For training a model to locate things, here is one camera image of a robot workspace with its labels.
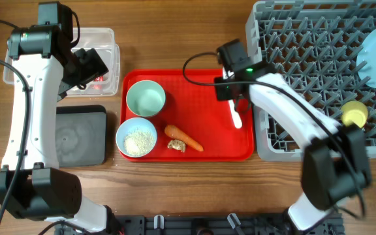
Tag red snack wrapper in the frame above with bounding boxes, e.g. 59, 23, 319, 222
91, 76, 104, 90

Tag white plastic spoon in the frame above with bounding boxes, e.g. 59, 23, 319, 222
228, 100, 243, 129

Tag mint green bowl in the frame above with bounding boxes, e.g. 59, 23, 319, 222
126, 80, 166, 118

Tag yellow plastic cup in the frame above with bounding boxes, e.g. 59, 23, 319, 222
340, 101, 368, 128

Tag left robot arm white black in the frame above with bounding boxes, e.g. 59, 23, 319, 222
0, 1, 119, 234

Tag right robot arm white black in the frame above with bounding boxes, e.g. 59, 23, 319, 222
215, 40, 372, 232

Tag grey dishwasher rack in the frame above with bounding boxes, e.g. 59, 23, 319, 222
245, 1, 376, 159

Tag clear plastic bin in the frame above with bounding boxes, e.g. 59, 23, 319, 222
7, 25, 113, 102

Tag red serving tray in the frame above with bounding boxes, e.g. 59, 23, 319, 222
122, 69, 255, 163

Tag black tray bin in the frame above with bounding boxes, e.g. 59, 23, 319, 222
55, 105, 107, 167

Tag orange carrot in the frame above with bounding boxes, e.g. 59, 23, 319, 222
164, 125, 204, 152

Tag brown food scrap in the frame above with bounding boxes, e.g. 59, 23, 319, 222
167, 139, 186, 153

